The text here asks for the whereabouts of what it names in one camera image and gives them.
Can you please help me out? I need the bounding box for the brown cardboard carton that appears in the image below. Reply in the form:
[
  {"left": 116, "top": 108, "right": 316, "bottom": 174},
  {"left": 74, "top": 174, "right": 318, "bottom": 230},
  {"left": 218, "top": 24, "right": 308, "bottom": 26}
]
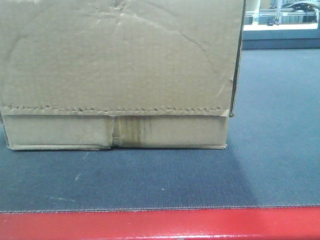
[{"left": 0, "top": 0, "right": 246, "bottom": 151}]

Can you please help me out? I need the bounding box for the dark conveyor belt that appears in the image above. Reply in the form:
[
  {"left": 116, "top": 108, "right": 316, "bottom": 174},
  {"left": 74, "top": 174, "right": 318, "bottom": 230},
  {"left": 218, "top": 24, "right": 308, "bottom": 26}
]
[{"left": 0, "top": 49, "right": 320, "bottom": 213}]

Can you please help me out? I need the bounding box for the red conveyor frame edge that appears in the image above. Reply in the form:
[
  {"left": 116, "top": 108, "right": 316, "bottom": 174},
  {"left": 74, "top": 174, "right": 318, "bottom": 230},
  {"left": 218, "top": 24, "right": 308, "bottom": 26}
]
[{"left": 0, "top": 207, "right": 320, "bottom": 240}]

